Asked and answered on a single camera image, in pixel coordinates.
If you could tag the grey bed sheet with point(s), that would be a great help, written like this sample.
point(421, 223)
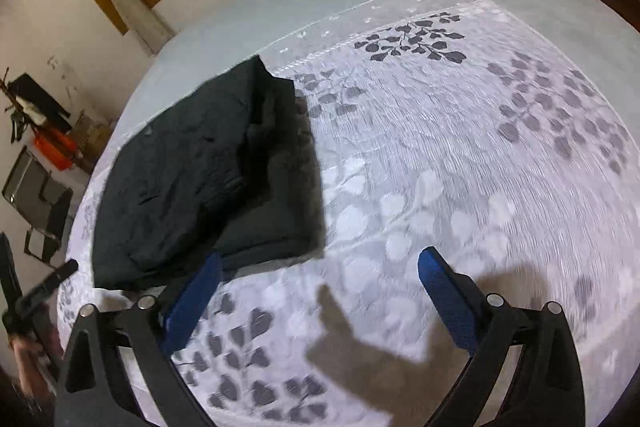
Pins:
point(250, 22)

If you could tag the orange object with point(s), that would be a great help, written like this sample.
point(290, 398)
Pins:
point(55, 147)

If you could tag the white patterned bed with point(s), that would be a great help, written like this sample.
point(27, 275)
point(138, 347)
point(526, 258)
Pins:
point(425, 132)

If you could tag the tan basket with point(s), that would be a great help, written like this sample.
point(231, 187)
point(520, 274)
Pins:
point(92, 132)

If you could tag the black metal-frame chair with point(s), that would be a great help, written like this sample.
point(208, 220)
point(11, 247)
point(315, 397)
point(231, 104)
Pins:
point(40, 202)

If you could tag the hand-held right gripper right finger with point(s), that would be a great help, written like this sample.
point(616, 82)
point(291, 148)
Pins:
point(450, 302)

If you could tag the black pants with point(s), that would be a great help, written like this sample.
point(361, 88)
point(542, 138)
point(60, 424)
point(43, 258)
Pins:
point(190, 187)

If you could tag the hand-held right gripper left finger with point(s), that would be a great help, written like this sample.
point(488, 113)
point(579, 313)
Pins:
point(192, 302)

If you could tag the person's left hand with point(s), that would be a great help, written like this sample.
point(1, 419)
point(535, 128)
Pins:
point(22, 357)

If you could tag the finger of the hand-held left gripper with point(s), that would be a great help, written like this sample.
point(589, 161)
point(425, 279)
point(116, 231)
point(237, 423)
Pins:
point(6, 267)
point(50, 280)

